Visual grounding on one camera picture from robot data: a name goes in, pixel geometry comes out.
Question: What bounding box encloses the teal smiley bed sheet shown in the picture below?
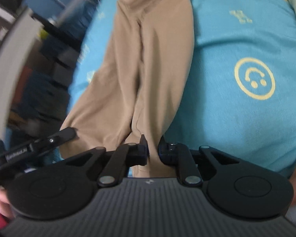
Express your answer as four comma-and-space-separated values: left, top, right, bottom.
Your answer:
68, 0, 296, 177

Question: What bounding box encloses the tan t-shirt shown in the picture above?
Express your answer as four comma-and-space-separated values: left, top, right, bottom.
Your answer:
60, 0, 195, 178

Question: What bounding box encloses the person's left hand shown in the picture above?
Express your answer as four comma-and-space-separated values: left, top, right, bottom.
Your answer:
0, 188, 14, 219

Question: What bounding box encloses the blue covered chair near bed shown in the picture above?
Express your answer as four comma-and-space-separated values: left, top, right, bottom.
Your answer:
22, 0, 100, 50

